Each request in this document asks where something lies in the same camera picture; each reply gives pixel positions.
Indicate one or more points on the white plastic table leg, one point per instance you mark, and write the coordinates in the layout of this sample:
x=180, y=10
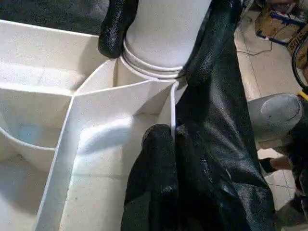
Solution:
x=163, y=29

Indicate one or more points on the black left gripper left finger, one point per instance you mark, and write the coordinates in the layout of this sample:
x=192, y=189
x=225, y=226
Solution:
x=154, y=183

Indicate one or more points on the grey robot right leg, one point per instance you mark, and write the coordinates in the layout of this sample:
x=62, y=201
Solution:
x=276, y=113

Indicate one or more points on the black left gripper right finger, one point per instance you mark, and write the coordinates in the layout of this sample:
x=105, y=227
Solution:
x=199, y=192

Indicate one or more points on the white plastic table top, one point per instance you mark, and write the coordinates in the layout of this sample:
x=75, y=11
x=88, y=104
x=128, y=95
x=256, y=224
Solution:
x=36, y=60

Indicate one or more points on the cardboard box blue tape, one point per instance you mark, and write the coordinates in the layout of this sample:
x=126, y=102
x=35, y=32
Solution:
x=279, y=24

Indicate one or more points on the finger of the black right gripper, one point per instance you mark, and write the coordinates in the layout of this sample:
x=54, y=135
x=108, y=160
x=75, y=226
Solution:
x=115, y=29
x=211, y=43

